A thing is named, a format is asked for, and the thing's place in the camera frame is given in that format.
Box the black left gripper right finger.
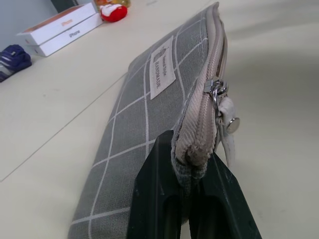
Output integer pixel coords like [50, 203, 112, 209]
[187, 150, 263, 239]

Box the white phone box orange print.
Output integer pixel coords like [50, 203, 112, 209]
[16, 2, 99, 46]

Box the white phone box grey print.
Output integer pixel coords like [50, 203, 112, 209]
[26, 12, 103, 57]

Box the dark notebook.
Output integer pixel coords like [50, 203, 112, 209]
[51, 0, 83, 13]

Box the red and white plush toy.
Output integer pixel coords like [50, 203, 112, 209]
[100, 3, 129, 23]

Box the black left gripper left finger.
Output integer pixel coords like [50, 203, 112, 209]
[126, 129, 190, 239]

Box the grey grid fabric pouch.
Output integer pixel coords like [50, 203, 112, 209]
[68, 1, 241, 239]

